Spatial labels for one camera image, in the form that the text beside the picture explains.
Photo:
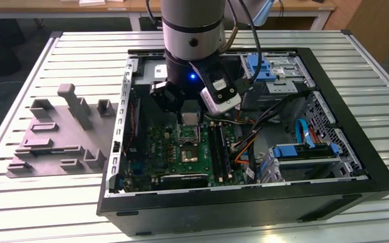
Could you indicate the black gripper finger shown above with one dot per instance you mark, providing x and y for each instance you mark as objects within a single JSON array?
[
  {"x": 190, "y": 106},
  {"x": 166, "y": 98}
]

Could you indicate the silver CPU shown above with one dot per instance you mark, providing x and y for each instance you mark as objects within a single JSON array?
[{"x": 190, "y": 119}]

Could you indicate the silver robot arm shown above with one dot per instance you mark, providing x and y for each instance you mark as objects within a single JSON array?
[{"x": 190, "y": 22}]

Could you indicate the CPU socket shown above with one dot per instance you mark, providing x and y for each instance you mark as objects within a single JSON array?
[{"x": 189, "y": 155}]

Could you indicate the grey power supply unit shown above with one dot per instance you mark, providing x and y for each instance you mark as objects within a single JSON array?
[{"x": 141, "y": 98}]

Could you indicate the metal locking lever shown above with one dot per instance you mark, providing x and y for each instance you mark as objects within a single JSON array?
[{"x": 198, "y": 134}]

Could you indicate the black RAM slot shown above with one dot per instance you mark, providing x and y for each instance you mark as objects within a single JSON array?
[
  {"x": 213, "y": 152},
  {"x": 228, "y": 152},
  {"x": 217, "y": 152},
  {"x": 224, "y": 152}
]

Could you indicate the green motherboard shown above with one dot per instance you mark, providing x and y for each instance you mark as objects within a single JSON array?
[{"x": 166, "y": 167}]

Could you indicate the blue plastic drive caddy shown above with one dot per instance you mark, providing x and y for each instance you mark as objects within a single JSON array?
[{"x": 270, "y": 76}]

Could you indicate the silver metal disk bay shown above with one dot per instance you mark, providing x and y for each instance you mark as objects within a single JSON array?
[
  {"x": 312, "y": 160},
  {"x": 282, "y": 87}
]

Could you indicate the hard disk in blue carrier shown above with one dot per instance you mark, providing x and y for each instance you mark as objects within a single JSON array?
[{"x": 285, "y": 151}]

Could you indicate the grey parts rack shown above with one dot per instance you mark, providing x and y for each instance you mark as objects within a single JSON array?
[{"x": 65, "y": 136}]

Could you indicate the blue VGA port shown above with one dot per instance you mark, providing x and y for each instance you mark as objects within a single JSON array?
[{"x": 120, "y": 184}]

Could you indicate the white box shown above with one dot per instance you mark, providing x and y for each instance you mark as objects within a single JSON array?
[{"x": 92, "y": 2}]

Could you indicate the RAM stick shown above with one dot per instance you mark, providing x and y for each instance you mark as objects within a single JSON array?
[{"x": 46, "y": 152}]

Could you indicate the black PC case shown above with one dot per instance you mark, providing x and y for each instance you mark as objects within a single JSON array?
[{"x": 214, "y": 215}]

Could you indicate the wooden desk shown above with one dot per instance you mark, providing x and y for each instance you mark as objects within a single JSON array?
[{"x": 298, "y": 7}]

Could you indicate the wooden cabinet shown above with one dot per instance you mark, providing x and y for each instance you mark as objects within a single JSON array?
[{"x": 377, "y": 25}]

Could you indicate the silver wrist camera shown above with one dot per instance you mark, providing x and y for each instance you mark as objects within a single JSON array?
[{"x": 221, "y": 105}]

